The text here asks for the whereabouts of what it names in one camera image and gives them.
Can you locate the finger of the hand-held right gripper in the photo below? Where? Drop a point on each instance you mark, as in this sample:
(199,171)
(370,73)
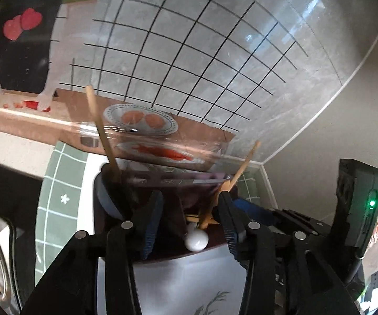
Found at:
(256,211)

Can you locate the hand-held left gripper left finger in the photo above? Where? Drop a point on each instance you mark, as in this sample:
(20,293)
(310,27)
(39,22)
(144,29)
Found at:
(151,226)

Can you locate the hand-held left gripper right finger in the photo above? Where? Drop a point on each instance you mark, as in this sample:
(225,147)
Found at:
(233,233)

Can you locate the white ceramic spoon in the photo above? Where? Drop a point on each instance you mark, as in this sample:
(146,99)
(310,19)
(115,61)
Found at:
(196,240)

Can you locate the wooden chopstick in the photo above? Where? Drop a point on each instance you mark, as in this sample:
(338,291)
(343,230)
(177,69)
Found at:
(195,218)
(102,131)
(240,170)

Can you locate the blue-grey spoon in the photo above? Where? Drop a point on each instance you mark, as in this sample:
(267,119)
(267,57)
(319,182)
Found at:
(105,200)

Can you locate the purple utensil holder box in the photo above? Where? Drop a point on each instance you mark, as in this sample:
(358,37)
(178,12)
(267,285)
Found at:
(182,181)

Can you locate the green checked white tablecloth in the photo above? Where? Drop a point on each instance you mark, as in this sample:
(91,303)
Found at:
(189,285)

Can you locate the cartoon wall sticker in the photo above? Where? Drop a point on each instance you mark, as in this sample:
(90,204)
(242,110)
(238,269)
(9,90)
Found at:
(192,55)

